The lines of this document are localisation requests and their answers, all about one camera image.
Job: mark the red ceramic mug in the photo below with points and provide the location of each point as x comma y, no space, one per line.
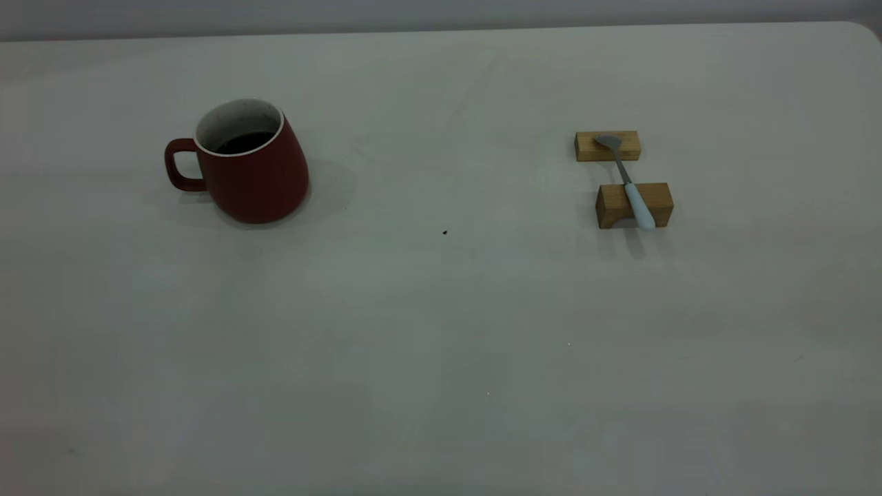
258,179

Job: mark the flat rectangular wooden block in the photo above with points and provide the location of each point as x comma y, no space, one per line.
586,146

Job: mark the arched wooden block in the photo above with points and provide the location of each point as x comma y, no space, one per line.
658,200

